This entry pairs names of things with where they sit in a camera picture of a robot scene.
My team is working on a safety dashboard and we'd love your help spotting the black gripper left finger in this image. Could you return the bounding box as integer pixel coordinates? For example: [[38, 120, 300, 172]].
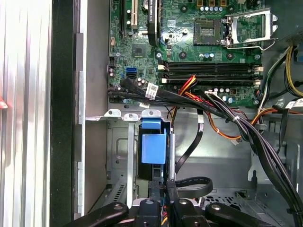
[[62, 181, 165, 227]]

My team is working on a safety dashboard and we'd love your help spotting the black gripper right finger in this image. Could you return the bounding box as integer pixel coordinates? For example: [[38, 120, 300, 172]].
[[165, 179, 272, 227]]

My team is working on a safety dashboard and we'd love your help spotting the multicolour disk power wire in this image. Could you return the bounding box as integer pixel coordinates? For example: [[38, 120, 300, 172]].
[[159, 205, 171, 227]]

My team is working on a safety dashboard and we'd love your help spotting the black data cable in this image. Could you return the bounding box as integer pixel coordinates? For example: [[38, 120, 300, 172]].
[[165, 176, 214, 197], [174, 110, 205, 173]]

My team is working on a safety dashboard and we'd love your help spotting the hard disk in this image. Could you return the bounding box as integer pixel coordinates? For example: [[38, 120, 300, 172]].
[[138, 117, 176, 182]]

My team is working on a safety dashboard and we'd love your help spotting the metal disk bay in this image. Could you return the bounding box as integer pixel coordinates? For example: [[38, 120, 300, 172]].
[[104, 108, 177, 213]]

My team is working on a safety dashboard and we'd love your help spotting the black RAM slot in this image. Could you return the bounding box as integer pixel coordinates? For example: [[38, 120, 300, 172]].
[[162, 73, 263, 79], [158, 66, 264, 72], [161, 79, 261, 86], [158, 60, 263, 67]]

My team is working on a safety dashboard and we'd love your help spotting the black expansion slot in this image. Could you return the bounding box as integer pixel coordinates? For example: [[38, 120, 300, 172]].
[[120, 0, 126, 38]]

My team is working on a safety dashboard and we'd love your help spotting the white expansion slot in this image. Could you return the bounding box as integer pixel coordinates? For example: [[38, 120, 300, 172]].
[[131, 0, 139, 27]]

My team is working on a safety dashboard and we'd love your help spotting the metal optical drive cage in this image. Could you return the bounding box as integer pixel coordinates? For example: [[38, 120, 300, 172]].
[[248, 113, 303, 227]]

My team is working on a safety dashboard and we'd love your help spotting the black PC case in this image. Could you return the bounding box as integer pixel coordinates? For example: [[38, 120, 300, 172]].
[[49, 0, 303, 227]]

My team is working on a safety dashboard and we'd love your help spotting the square black chipset chip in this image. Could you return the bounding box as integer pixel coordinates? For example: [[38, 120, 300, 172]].
[[132, 44, 148, 58]]

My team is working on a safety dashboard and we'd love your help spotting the green motherboard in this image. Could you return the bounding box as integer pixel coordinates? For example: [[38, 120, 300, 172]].
[[107, 0, 265, 108]]

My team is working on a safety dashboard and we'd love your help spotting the metal locking lever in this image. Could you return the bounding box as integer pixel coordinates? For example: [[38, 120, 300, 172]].
[[225, 37, 277, 50]]

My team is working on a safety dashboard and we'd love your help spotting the CPU socket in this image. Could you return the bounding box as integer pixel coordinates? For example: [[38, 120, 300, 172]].
[[194, 18, 223, 46]]

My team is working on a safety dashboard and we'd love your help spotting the black graphics card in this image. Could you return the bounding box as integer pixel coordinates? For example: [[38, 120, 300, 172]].
[[146, 0, 162, 46]]

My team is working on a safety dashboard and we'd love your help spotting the metal socket cover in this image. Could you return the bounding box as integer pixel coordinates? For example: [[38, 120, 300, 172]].
[[224, 8, 279, 45]]

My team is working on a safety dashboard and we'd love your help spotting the grey power supply unit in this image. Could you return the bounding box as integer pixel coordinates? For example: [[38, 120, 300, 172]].
[[276, 0, 303, 45]]

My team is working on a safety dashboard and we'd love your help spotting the black cable bundle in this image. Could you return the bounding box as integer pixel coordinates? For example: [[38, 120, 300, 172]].
[[107, 78, 303, 227]]

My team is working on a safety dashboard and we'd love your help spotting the red orange wire bundle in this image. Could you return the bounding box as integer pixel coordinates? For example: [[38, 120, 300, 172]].
[[178, 75, 242, 140]]

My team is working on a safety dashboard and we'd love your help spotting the grey wire bundle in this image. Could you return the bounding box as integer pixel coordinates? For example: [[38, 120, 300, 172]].
[[258, 60, 288, 116]]

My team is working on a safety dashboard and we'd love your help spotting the yellow wire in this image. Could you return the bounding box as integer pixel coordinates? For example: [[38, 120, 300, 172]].
[[285, 46, 303, 97]]

